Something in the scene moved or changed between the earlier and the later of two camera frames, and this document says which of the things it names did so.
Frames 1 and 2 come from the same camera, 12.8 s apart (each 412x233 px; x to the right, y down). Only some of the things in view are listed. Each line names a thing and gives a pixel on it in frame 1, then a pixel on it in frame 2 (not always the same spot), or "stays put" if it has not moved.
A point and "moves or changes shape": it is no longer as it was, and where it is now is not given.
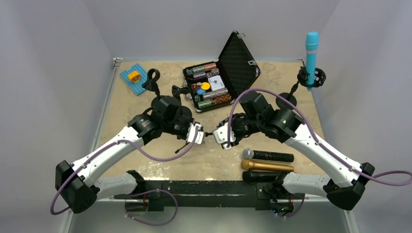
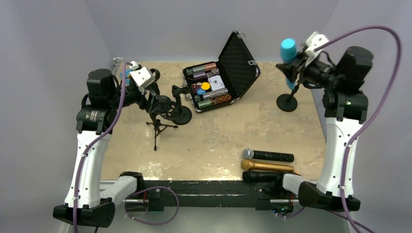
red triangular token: (196, 86) stays put
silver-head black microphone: (249, 154) stays put
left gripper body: (179, 126) to (137, 96)
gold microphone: (248, 165) stays put
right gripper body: (242, 127) to (318, 72)
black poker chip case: (215, 84) stays put
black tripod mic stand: (178, 150) moves or changes shape
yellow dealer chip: (205, 86) stays put
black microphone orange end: (264, 176) stays put
